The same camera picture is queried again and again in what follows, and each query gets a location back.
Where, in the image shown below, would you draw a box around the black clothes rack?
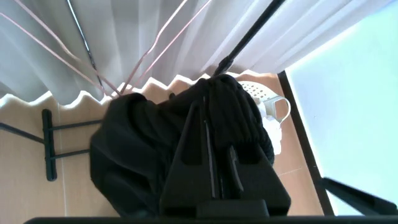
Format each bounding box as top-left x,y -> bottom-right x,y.
0,0 -> 285,182

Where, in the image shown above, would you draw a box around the beige curtain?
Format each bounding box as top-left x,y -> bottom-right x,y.
0,0 -> 392,105

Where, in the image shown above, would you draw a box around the black shorts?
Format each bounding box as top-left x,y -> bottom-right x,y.
89,73 -> 275,218

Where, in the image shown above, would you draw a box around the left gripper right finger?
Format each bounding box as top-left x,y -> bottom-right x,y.
216,144 -> 292,217

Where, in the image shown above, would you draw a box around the white laundry basket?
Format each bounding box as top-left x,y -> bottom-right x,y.
238,80 -> 292,125

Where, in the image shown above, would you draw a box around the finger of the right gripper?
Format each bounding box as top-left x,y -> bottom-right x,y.
319,177 -> 398,216

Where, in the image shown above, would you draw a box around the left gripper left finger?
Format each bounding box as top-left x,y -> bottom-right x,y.
159,96 -> 218,218

